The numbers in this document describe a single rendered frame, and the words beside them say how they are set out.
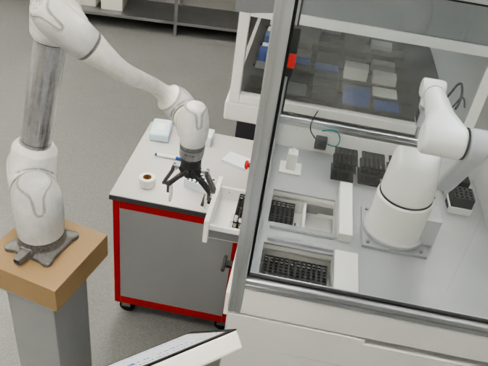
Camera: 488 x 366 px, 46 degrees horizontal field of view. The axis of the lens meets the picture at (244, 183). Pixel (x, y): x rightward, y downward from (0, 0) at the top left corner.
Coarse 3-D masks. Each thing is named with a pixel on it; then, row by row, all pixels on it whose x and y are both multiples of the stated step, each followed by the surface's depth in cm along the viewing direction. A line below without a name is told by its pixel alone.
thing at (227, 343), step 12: (180, 336) 158; (216, 336) 132; (228, 336) 133; (192, 348) 129; (204, 348) 130; (216, 348) 131; (228, 348) 133; (240, 348) 134; (120, 360) 150; (156, 360) 127; (168, 360) 126; (180, 360) 127; (192, 360) 128; (204, 360) 129
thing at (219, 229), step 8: (224, 192) 230; (232, 192) 229; (240, 192) 229; (224, 200) 231; (232, 200) 232; (224, 208) 227; (232, 208) 228; (216, 216) 223; (224, 216) 223; (216, 224) 210; (224, 224) 219; (208, 232) 211; (216, 232) 211; (224, 232) 210; (232, 232) 210; (232, 240) 212
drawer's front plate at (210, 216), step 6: (222, 180) 229; (216, 186) 223; (216, 192) 220; (216, 198) 219; (210, 204) 214; (216, 204) 223; (210, 210) 211; (210, 216) 208; (204, 222) 206; (210, 222) 211; (204, 228) 208; (204, 234) 210; (204, 240) 212
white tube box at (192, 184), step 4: (204, 176) 250; (212, 176) 250; (184, 180) 246; (188, 180) 246; (192, 180) 247; (216, 180) 248; (184, 184) 248; (188, 184) 247; (192, 184) 246; (196, 184) 245; (192, 188) 247; (196, 188) 246; (200, 188) 245; (204, 192) 245
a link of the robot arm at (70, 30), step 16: (48, 0) 153; (64, 0) 158; (32, 16) 154; (48, 16) 153; (64, 16) 154; (80, 16) 158; (48, 32) 155; (64, 32) 155; (80, 32) 157; (96, 32) 162; (64, 48) 160; (80, 48) 160
